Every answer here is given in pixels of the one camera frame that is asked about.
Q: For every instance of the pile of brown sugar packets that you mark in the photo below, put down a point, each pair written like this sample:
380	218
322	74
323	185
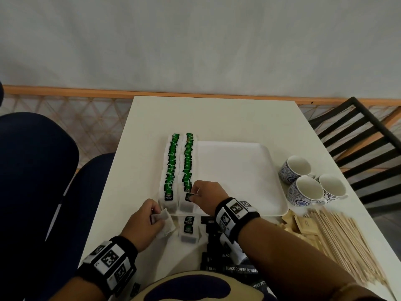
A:
302	227

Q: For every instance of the person's left thumb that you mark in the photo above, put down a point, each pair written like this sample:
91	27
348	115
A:
159	228

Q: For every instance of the pile of black coffee packets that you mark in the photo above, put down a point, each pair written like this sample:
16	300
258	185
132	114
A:
219	260

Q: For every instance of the green label tea bag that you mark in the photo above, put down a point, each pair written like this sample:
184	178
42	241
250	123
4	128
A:
189	230
189	197

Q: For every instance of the pile of wooden stir sticks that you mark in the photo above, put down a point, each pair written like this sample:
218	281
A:
347	244

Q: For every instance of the wooden baseboard strip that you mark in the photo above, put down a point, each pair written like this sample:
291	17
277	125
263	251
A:
78	92

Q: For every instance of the blue patterned white cup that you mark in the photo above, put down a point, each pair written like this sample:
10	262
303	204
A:
332	187
305	191
296	169

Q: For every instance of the person's left forearm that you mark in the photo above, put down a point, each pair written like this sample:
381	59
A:
90	289

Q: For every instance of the white square tray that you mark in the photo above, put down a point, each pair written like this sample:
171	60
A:
244	175

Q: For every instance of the person's right thumb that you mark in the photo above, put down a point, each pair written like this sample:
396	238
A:
196	199

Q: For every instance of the person's right forearm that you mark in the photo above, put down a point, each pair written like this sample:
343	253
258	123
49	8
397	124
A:
300	263

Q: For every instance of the row of green tea bags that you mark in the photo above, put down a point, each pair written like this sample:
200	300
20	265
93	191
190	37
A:
171	166
187	162

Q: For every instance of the person's right hand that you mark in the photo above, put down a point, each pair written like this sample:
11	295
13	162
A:
209	197

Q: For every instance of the black slatted chair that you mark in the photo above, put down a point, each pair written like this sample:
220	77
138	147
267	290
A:
363	144

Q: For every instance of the dark blue chair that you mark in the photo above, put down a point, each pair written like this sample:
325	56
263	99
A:
37	191

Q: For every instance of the white tea bag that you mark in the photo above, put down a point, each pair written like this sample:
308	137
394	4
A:
166	224

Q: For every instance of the black marker wrist band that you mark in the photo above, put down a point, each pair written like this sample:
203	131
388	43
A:
235	214
109	263

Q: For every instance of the person's left hand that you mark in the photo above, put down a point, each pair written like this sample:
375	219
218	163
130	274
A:
139	224

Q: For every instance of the person's patterned shirt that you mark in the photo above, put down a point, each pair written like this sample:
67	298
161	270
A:
194	286

